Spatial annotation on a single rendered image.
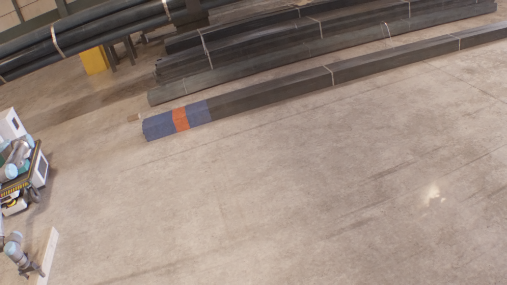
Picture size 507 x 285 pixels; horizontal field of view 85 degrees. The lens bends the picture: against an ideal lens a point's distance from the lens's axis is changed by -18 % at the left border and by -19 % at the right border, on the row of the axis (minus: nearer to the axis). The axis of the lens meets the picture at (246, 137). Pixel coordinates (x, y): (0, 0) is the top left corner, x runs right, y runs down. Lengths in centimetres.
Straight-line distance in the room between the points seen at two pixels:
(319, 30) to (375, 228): 327
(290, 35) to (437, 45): 195
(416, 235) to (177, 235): 157
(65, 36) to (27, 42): 49
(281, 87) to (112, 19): 195
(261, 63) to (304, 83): 93
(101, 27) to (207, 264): 269
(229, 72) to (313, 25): 136
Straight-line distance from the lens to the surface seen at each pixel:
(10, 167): 287
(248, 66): 432
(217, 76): 427
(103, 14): 385
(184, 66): 442
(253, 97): 349
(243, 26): 509
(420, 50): 429
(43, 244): 289
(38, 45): 405
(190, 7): 375
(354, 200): 231
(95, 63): 723
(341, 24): 495
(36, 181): 370
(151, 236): 248
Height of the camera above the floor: 164
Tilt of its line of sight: 32 degrees down
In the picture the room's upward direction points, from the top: 15 degrees counter-clockwise
